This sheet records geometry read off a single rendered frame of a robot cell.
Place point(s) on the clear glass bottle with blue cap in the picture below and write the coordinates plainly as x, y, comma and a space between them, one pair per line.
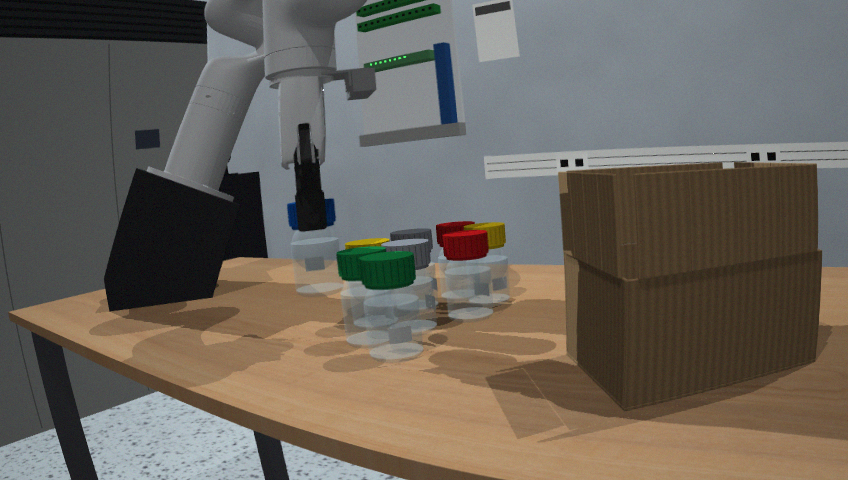
314, 256

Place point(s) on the brown cardboard box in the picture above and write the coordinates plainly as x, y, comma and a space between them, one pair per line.
728, 284

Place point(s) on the clear bottle with red cap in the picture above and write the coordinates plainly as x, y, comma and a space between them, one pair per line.
467, 276
442, 261

